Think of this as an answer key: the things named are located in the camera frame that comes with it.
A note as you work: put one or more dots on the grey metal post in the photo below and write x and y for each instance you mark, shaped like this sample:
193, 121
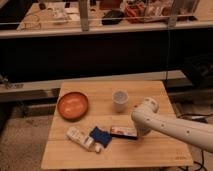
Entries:
83, 10

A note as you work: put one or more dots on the black crate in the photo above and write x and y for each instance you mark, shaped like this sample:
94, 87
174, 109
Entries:
199, 70

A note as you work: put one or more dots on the orange bowl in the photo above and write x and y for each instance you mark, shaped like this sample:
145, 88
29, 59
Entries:
73, 105

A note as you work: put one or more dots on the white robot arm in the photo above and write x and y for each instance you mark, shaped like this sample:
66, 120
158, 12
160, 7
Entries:
145, 116

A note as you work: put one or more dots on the white plastic bottle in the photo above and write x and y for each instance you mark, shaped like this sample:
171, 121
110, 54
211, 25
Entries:
83, 140

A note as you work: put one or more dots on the black object on shelf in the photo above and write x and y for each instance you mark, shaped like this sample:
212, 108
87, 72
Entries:
112, 17

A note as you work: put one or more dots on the red and white clutter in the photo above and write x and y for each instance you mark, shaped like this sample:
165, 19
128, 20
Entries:
144, 11

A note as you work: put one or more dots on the blue cloth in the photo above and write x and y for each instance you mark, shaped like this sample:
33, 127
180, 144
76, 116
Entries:
102, 137

